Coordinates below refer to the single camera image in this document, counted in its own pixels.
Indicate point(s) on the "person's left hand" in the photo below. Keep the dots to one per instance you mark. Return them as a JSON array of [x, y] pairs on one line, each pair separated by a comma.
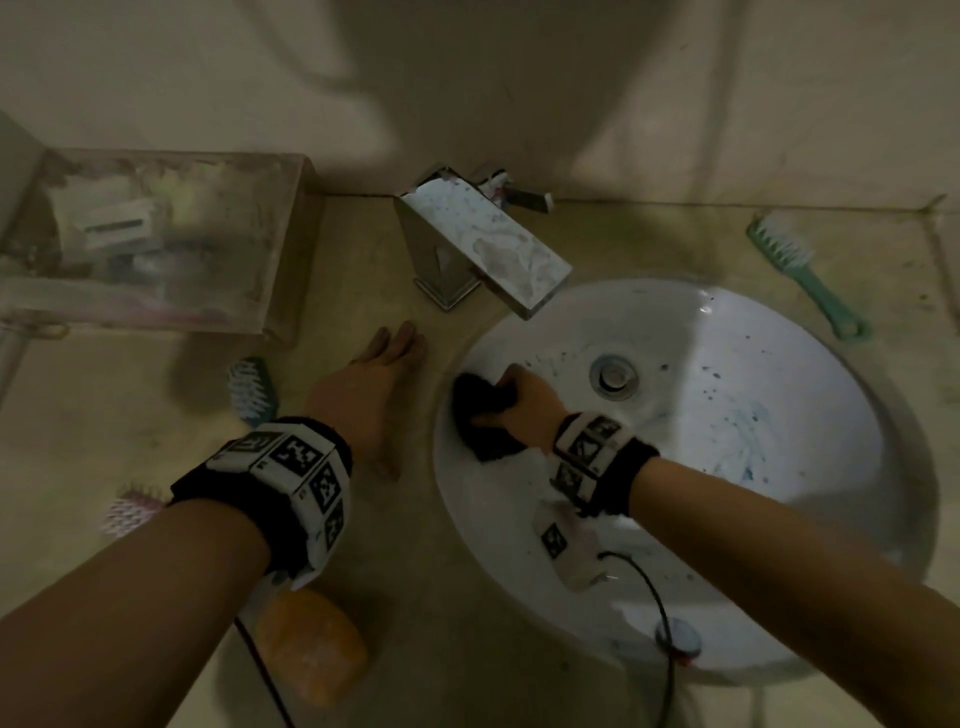
[[360, 409]]

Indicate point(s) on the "person's right hand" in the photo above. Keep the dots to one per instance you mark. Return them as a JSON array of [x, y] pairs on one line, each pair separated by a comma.
[[534, 412]]

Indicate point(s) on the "person's right fingers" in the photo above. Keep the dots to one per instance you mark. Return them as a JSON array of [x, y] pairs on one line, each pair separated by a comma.
[[510, 401]]

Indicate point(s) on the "person's left thumb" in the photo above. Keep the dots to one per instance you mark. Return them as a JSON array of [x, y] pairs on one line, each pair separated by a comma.
[[386, 454]]

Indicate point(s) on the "black sponge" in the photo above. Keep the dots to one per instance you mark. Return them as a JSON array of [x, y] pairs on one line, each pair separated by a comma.
[[480, 427]]

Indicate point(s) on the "person's right forearm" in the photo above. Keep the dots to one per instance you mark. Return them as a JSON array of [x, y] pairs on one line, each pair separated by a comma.
[[787, 570]]

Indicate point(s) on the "person's left forearm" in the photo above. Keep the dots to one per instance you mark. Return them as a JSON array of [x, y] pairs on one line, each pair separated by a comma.
[[127, 615]]

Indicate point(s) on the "left wrist tracker band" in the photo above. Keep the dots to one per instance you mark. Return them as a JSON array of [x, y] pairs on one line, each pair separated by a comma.
[[292, 480]]

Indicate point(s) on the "wrist tracker band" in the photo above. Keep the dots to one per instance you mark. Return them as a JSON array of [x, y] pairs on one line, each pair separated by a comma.
[[292, 480], [596, 457]]

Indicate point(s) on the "right wrist tracker band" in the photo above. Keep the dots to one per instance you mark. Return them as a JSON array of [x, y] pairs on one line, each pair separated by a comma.
[[596, 457]]

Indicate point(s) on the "chrome sink drain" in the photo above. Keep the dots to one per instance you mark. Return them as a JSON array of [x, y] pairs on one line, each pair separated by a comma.
[[614, 375]]

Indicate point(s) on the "teal bristle brush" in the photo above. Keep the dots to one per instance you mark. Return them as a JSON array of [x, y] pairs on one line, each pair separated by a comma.
[[253, 391]]

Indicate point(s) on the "chrome square faucet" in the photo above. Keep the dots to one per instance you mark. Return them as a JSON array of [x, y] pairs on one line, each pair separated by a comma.
[[480, 240]]

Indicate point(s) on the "orange sponge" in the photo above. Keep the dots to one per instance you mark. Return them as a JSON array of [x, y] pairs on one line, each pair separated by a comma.
[[315, 649]]

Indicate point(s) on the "white round sink basin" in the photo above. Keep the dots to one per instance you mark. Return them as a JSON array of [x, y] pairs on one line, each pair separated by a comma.
[[750, 420]]

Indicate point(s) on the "pink bristle brush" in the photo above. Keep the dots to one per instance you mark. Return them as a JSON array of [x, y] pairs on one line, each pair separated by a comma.
[[133, 511]]

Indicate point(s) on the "chrome overflow cap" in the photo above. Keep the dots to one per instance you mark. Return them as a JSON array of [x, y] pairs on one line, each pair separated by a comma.
[[679, 639]]

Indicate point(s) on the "clear acrylic storage box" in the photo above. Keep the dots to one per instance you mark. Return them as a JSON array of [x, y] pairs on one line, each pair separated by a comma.
[[165, 240]]

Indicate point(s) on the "white packet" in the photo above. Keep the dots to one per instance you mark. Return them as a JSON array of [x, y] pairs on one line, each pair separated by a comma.
[[116, 223]]

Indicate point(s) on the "white wrist camera unit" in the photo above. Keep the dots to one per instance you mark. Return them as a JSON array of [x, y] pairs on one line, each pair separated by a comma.
[[562, 544]]

